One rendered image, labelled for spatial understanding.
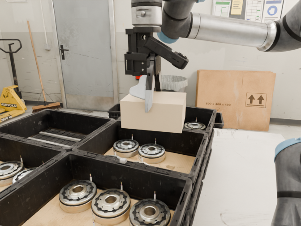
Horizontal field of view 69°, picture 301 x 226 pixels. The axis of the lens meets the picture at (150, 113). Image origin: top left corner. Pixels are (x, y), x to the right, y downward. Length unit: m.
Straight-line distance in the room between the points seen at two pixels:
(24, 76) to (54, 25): 1.19
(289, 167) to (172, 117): 0.31
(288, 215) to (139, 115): 0.41
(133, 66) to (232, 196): 0.63
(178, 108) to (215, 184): 0.52
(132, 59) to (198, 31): 0.23
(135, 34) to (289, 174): 0.50
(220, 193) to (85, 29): 3.37
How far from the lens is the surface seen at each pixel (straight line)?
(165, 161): 0.85
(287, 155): 0.65
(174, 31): 0.68
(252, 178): 1.08
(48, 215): 0.69
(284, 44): 0.82
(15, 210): 0.67
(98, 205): 0.63
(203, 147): 0.75
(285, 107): 3.81
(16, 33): 4.67
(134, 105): 0.56
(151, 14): 0.55
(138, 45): 0.58
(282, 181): 0.65
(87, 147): 0.81
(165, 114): 0.55
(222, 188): 0.98
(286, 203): 0.64
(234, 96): 3.38
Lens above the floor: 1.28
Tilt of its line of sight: 20 degrees down
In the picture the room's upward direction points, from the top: straight up
